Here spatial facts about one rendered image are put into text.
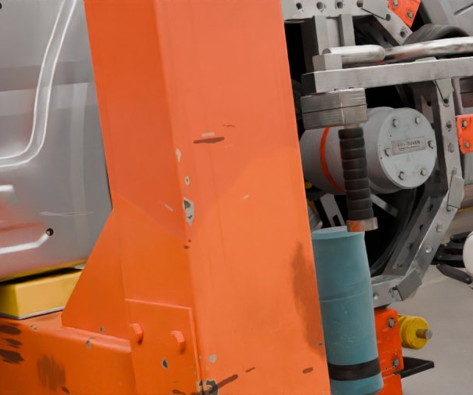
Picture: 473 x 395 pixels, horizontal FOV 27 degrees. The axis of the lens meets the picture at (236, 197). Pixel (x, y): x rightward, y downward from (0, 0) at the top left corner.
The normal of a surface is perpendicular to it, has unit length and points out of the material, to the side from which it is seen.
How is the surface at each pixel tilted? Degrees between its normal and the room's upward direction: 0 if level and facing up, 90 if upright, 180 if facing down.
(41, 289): 90
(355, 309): 92
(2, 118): 90
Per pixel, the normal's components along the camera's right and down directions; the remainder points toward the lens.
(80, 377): -0.81, 0.15
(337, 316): -0.38, 0.15
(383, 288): 0.57, -0.02
